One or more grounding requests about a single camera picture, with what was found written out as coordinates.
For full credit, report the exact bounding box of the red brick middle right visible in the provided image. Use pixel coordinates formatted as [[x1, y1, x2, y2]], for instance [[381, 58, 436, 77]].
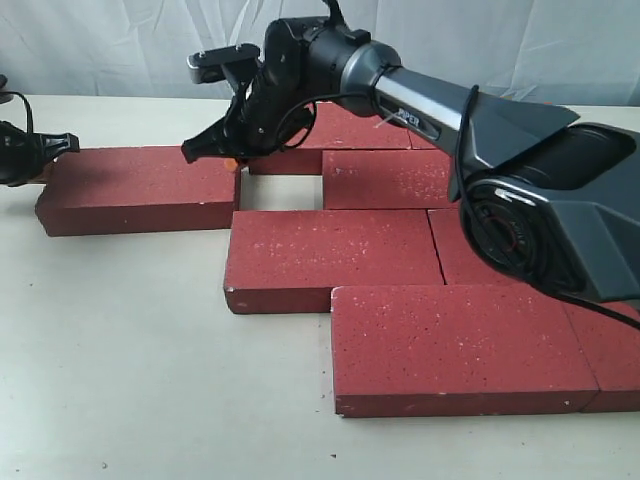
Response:
[[428, 209, 517, 286]]

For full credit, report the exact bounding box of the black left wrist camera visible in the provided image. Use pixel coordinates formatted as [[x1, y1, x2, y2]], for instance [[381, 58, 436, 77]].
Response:
[[0, 74, 16, 104]]

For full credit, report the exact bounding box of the red brick placed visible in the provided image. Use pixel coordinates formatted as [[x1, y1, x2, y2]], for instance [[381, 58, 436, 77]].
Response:
[[223, 210, 444, 315]]

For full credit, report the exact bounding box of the red brick front right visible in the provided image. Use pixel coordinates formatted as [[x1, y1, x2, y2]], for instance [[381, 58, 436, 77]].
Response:
[[565, 305, 639, 413]]

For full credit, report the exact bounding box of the red brick angled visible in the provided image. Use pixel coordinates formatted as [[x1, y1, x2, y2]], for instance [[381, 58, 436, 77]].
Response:
[[35, 146, 241, 237]]

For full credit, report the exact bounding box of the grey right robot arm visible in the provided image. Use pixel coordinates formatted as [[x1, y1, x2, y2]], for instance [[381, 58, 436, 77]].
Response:
[[182, 16, 639, 303]]

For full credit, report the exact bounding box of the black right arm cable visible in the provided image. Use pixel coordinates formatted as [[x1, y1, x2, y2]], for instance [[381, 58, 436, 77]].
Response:
[[272, 0, 640, 331]]

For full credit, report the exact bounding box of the red brick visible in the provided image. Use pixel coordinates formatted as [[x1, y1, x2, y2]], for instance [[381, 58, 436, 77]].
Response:
[[407, 130, 438, 150], [428, 209, 517, 286], [331, 285, 599, 418], [249, 102, 411, 175], [565, 305, 639, 413]]

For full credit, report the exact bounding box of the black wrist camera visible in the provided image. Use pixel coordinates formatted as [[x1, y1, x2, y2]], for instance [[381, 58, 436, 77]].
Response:
[[187, 43, 261, 91], [0, 74, 16, 104]]

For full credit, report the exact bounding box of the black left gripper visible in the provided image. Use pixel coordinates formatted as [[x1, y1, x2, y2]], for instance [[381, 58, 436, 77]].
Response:
[[1, 121, 80, 186]]

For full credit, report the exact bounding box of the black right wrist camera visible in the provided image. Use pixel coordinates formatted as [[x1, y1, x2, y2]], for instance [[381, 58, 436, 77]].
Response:
[[187, 43, 261, 91]]

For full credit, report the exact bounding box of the red brick front left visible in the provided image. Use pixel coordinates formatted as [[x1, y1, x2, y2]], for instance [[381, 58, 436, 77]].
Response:
[[331, 285, 599, 418]]

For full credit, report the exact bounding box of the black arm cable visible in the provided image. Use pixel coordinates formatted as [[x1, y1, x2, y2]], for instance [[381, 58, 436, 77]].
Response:
[[12, 92, 36, 136], [272, 0, 640, 331]]

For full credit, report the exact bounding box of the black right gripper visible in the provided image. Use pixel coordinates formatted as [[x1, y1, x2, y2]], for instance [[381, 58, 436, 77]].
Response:
[[181, 17, 345, 171]]

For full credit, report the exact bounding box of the white backdrop curtain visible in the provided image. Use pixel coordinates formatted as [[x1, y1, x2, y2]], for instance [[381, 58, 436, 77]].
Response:
[[1, 1, 639, 106]]

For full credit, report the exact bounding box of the red brick second row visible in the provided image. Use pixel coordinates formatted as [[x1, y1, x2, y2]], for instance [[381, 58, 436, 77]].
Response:
[[322, 150, 454, 210]]

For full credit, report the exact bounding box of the red brick back right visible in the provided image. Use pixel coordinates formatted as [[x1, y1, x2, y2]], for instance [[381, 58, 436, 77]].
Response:
[[407, 130, 438, 150]]

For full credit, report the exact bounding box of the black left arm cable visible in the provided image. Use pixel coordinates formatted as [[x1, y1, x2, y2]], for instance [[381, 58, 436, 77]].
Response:
[[12, 92, 36, 136]]

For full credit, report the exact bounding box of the red brick back left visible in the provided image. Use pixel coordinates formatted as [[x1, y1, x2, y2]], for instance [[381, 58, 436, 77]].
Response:
[[249, 102, 411, 175]]

